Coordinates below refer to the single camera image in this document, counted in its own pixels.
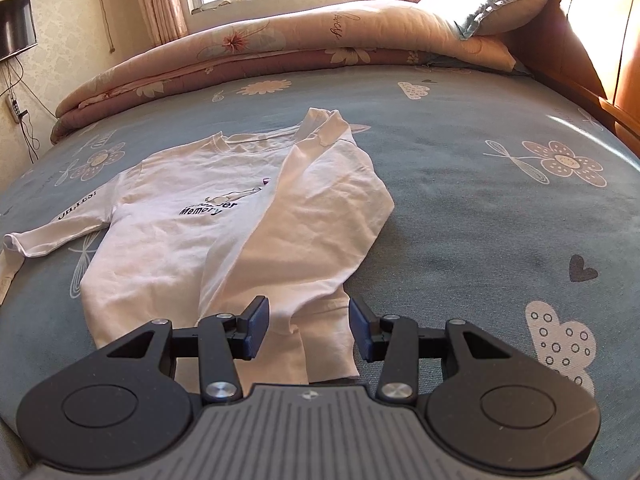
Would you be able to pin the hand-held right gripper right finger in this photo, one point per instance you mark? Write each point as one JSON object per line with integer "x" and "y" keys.
{"x": 361, "y": 332}

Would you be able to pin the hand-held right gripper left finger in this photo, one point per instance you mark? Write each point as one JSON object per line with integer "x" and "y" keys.
{"x": 257, "y": 327}

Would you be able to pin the white long-sleeve printed shirt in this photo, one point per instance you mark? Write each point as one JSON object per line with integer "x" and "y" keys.
{"x": 200, "y": 260}

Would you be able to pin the blue floral bed sheet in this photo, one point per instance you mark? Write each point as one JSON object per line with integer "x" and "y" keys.
{"x": 475, "y": 235}

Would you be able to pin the pink floral folded quilt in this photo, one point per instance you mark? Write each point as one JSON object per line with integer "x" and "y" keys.
{"x": 300, "y": 35}

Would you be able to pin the white power strip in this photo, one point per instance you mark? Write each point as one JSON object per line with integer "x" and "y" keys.
{"x": 15, "y": 110}

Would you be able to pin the white pillow with grey frill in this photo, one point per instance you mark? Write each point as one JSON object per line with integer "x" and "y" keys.
{"x": 500, "y": 7}

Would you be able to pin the orange wooden headboard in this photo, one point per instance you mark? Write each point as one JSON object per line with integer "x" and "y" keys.
{"x": 580, "y": 35}

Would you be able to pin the black wall television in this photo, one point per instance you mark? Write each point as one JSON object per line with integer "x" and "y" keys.
{"x": 15, "y": 27}

